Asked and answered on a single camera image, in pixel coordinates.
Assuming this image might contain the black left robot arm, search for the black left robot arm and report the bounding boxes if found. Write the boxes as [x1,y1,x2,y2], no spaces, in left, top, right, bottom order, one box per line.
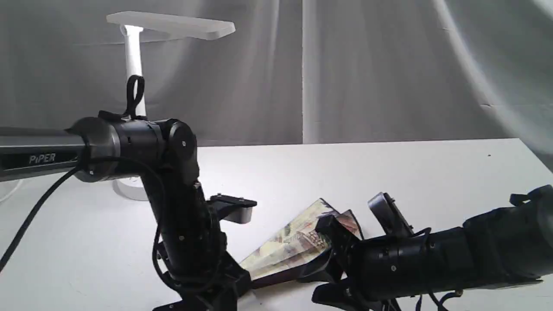
[1,111,257,311]

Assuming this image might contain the white desk lamp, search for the white desk lamp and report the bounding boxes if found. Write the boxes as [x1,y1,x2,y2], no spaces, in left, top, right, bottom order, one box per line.
[106,11,236,201]

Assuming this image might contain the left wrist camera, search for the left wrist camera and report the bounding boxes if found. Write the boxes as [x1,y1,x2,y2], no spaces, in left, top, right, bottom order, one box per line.
[207,194,257,224]

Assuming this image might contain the grey backdrop curtain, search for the grey backdrop curtain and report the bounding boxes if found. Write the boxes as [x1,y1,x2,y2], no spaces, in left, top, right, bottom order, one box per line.
[0,0,553,169]

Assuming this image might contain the painted paper folding fan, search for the painted paper folding fan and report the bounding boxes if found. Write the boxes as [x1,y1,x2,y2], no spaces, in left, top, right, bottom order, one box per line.
[240,197,365,289]

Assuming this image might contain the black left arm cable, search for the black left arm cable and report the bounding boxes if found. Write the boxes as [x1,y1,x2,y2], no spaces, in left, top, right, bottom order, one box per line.
[0,74,173,277]

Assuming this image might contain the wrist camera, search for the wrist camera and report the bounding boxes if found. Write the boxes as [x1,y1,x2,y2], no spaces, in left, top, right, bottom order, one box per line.
[367,192,413,238]
[207,194,257,224]

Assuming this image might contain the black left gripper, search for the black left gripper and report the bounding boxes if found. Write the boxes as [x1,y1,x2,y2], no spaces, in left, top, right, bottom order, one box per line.
[153,190,251,311]

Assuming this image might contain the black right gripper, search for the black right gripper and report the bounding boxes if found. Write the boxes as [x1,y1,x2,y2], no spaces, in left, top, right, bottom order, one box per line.
[311,216,432,311]

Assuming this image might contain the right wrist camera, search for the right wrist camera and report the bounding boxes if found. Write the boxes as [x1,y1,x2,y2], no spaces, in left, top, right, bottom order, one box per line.
[367,192,413,238]

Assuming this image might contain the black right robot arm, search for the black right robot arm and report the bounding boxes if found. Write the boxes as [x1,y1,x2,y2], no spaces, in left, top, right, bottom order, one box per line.
[311,185,553,311]

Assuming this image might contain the white lamp power cable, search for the white lamp power cable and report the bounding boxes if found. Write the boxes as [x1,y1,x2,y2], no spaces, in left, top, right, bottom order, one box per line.
[0,179,22,203]

